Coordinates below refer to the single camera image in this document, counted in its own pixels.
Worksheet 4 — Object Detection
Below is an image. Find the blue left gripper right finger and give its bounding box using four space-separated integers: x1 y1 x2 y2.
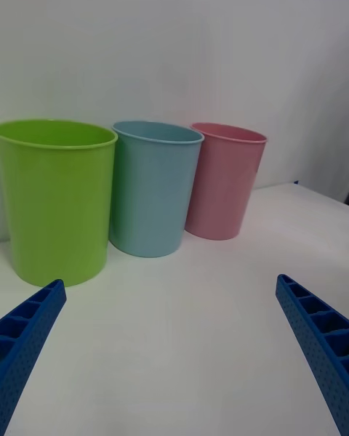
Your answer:
275 273 349 436

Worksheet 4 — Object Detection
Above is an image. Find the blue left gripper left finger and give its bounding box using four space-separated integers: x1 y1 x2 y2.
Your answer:
0 278 68 436

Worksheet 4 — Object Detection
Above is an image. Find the green plastic waste bin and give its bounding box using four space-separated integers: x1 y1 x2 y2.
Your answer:
0 118 119 288

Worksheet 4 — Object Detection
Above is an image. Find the pink plastic waste bin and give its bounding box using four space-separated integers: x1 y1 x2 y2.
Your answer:
184 121 268 241

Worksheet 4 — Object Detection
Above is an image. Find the pale blue plastic waste bin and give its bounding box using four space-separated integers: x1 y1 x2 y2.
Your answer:
108 120 205 259

